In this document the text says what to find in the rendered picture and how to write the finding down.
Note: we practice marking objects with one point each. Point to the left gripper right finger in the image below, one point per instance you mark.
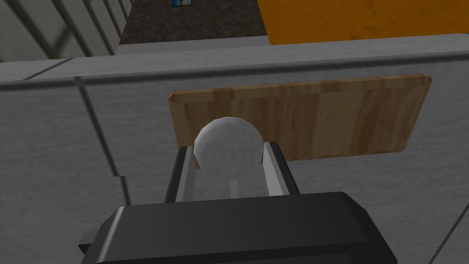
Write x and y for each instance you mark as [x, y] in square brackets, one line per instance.
[280, 172]

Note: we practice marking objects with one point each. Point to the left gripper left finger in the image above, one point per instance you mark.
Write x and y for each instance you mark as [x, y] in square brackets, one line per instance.
[180, 176]

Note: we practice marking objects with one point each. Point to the white round knob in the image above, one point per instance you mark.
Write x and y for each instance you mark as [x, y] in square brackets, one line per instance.
[228, 146]

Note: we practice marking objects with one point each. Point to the wooden board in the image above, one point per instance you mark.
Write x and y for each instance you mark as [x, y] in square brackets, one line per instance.
[329, 117]

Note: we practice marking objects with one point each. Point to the grey cupboard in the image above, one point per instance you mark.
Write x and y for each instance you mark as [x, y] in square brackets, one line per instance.
[55, 146]

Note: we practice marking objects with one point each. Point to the blue picture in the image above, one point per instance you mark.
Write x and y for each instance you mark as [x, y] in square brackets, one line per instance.
[182, 2]

